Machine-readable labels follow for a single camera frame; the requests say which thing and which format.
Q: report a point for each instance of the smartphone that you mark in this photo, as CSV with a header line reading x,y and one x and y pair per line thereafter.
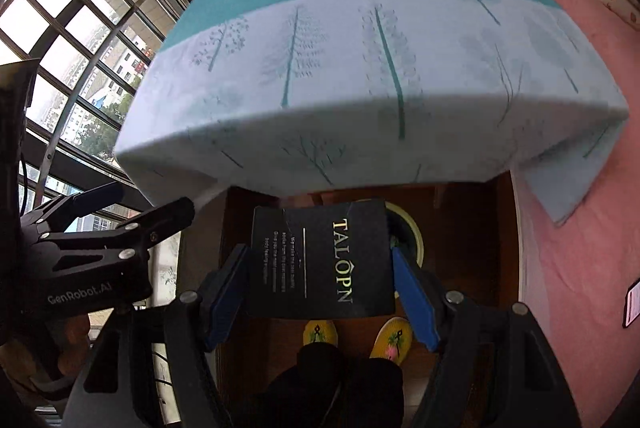
x,y
632,303

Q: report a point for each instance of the blue tree print tablecloth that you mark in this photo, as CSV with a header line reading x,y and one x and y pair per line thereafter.
x,y
350,57

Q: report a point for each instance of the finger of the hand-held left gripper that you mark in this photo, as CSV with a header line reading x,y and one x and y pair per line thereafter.
x,y
140,233
97,198

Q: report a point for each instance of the person's black pants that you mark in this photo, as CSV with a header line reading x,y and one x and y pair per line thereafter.
x,y
320,383

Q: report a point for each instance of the yellow embroidered slipper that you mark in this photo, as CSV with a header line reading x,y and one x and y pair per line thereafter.
x,y
320,335
392,340

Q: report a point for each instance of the round yellow-rimmed bin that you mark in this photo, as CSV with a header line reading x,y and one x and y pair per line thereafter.
x,y
412,233

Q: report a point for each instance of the black card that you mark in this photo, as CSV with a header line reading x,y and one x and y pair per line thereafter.
x,y
300,258

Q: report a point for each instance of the pink bed sheet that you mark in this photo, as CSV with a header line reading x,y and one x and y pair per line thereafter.
x,y
575,233

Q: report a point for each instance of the window with metal bars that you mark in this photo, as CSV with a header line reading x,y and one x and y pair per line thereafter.
x,y
75,32

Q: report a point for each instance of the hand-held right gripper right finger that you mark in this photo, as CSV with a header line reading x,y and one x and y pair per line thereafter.
x,y
415,298

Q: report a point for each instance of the person's left hand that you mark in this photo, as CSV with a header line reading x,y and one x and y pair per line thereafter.
x,y
72,348

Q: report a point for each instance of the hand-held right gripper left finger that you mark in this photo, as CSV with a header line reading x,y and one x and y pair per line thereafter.
x,y
227,298

